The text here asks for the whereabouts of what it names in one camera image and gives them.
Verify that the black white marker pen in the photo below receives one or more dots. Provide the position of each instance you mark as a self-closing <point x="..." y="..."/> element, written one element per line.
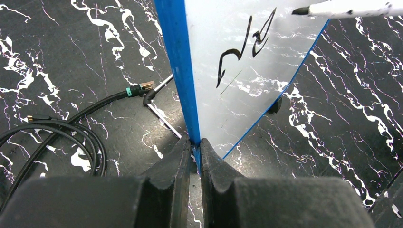
<point x="341" y="9"/>

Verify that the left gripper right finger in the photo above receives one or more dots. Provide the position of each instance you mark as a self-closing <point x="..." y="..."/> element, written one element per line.
<point x="231" y="200"/>

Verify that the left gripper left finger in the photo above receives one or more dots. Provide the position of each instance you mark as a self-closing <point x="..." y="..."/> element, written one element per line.
<point x="158" y="198"/>

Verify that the blue framed whiteboard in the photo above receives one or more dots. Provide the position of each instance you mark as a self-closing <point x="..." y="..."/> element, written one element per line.
<point x="232" y="60"/>

